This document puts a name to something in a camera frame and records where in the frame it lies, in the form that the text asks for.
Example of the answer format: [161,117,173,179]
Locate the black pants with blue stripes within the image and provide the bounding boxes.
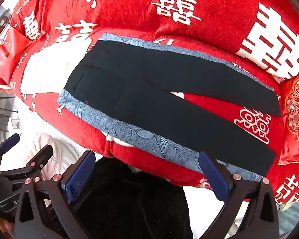
[58,33,280,178]

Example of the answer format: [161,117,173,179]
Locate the red embroidered pillow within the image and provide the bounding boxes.
[279,76,299,165]

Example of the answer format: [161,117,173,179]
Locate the red wedding bed blanket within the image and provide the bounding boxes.
[0,0,299,206]

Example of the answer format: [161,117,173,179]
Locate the person's black trousers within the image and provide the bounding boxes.
[72,158,193,238]

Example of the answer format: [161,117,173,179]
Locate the red gift bag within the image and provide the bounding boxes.
[0,26,32,84]

